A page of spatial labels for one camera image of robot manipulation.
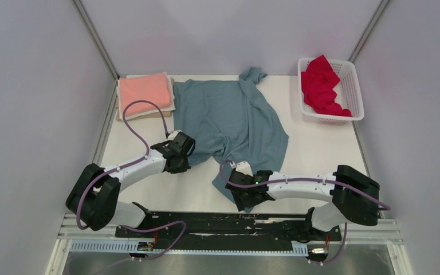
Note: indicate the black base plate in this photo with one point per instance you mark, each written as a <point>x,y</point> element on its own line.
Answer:
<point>224,231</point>

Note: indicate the white plastic basket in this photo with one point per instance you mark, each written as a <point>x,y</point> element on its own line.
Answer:
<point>348,93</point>

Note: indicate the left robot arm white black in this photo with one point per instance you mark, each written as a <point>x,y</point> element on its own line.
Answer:
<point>95,197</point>

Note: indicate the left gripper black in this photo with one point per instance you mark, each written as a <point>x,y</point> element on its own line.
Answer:
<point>183,168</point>

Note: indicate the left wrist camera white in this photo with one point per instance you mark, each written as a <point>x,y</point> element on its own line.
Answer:
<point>172,135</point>

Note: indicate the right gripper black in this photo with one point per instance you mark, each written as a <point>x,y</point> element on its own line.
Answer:
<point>242,204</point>

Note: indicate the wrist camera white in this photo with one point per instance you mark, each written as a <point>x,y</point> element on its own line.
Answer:
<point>242,167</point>
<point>172,135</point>

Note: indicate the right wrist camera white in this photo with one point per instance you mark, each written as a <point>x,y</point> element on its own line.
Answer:
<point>242,167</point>

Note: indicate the white slotted cable duct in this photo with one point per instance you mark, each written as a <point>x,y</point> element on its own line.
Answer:
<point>296,250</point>

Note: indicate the red t shirt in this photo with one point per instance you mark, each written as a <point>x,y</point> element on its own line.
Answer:
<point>317,84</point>

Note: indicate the folded white t shirt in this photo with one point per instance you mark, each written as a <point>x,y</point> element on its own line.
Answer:
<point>146,110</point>

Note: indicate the grey-blue t shirt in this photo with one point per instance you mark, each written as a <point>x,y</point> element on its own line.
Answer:
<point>230,120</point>

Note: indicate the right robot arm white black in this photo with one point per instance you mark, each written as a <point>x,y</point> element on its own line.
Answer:
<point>348,195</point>

